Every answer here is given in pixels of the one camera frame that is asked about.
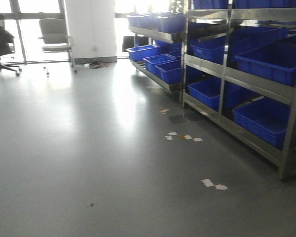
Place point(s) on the blue bin bottom shelf back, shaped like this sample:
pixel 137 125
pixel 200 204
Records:
pixel 208 90

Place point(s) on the blue bin shelf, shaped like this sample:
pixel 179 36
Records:
pixel 208 90
pixel 275 62
pixel 265 118
pixel 245 40

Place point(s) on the blue bin middle shelf back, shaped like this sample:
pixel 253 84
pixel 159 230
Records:
pixel 245 40

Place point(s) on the blue bin bottom shelf front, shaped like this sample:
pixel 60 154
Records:
pixel 265 118

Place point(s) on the blue bin middle shelf front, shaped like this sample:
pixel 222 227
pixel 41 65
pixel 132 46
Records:
pixel 275 62

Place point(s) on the far steel shelving rack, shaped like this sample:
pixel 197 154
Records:
pixel 157 47

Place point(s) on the steel shelving rack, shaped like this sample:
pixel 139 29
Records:
pixel 157 47
pixel 210 19

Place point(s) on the near steel shelving rack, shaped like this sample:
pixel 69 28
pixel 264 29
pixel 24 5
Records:
pixel 210 19

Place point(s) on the grey office chair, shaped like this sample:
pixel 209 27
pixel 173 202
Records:
pixel 56 39

